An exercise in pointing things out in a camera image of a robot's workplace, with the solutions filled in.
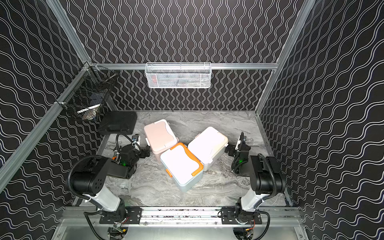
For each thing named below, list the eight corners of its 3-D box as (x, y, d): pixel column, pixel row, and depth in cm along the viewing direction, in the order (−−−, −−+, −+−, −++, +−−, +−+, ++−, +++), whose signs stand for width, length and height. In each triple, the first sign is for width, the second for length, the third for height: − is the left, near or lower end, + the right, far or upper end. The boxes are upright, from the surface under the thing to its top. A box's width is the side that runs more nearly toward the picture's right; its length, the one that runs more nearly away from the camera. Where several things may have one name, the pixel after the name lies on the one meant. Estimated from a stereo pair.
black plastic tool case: (101, 135, 108) (96, 129, 103) (110, 117, 120) (106, 111, 114) (132, 135, 108) (129, 130, 103) (138, 117, 120) (135, 111, 114)
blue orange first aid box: (183, 196, 82) (182, 188, 70) (162, 169, 92) (157, 157, 80) (204, 178, 89) (206, 167, 77) (182, 154, 99) (180, 141, 87)
